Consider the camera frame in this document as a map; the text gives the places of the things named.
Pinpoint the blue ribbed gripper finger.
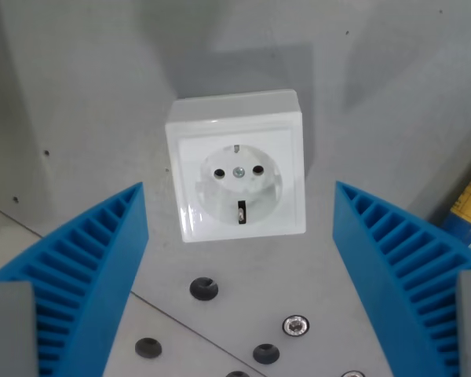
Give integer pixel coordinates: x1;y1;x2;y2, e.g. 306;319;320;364
0;181;150;377
332;180;471;377

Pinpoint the white wall power socket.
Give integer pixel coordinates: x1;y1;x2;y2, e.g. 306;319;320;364
164;89;308;245

